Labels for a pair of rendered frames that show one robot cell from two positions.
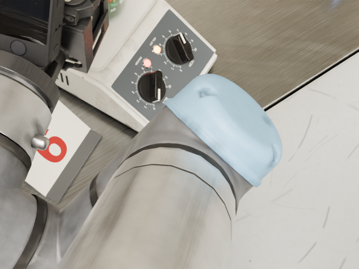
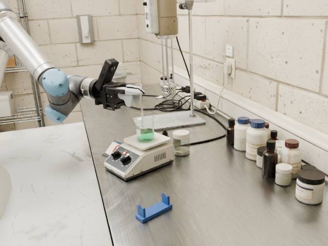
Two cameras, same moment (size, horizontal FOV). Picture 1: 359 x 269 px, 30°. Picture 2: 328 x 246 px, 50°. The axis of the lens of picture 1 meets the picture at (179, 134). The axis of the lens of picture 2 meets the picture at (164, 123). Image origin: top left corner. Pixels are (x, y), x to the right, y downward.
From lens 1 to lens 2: 1.28 m
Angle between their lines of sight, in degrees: 85
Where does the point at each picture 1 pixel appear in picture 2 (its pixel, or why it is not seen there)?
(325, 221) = (51, 192)
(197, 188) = (41, 61)
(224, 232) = (33, 64)
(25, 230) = not seen: hidden behind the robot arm
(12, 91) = (90, 80)
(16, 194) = (74, 87)
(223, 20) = (142, 186)
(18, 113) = (85, 82)
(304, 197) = (62, 190)
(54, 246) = not seen: hidden behind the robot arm
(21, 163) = (78, 86)
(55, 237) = not seen: hidden behind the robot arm
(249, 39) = (130, 190)
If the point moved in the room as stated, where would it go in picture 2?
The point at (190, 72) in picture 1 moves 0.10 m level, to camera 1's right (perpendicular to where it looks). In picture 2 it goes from (119, 166) to (99, 179)
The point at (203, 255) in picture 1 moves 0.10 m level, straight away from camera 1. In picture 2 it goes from (30, 53) to (46, 55)
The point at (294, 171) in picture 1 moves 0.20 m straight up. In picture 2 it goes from (72, 190) to (63, 126)
